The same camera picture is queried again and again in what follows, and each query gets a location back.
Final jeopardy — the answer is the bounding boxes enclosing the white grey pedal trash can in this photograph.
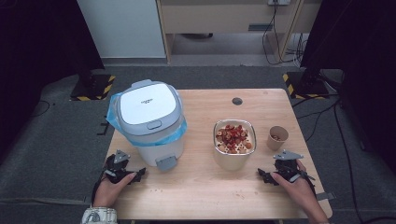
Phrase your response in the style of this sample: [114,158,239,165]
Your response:
[113,78,186,172]

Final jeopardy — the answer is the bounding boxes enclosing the thin black floor cable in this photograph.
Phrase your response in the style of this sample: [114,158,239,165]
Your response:
[30,99,51,119]

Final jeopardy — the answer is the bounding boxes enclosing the black stand base striped edge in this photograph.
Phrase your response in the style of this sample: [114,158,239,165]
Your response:
[281,70,331,101]
[70,73,117,102]

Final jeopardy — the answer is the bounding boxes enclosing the cream bowl with metal rim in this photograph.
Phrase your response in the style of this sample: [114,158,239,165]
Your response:
[212,119,258,172]

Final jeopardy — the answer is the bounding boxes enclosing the brown paper cup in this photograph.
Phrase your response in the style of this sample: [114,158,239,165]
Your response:
[266,125,290,152]

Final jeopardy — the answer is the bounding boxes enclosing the black hanging cables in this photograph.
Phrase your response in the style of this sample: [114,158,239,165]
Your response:
[261,0,309,67]

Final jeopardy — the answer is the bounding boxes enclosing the wooden desk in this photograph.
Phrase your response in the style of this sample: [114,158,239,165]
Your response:
[155,0,323,64]

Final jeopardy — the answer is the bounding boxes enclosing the person's right hand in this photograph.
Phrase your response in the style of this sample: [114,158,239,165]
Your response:
[270,160,318,206]

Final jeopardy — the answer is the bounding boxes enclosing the person's left hand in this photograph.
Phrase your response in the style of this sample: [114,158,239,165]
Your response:
[92,173,137,208]

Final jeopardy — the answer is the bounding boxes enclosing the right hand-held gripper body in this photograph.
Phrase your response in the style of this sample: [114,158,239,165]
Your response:
[273,149,316,183]

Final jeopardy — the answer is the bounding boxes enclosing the black wrist strap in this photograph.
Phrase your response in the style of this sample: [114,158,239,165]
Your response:
[91,169,108,204]
[304,175,318,199]

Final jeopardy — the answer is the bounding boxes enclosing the black curtain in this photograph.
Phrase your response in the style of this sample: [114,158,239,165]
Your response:
[0,0,106,157]
[299,0,396,175]

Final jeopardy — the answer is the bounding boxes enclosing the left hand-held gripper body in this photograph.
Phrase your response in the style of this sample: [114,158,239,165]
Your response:
[104,149,134,185]

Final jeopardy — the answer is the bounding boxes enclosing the pile of red dried fruit slices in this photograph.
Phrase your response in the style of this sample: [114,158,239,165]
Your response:
[215,123,254,154]

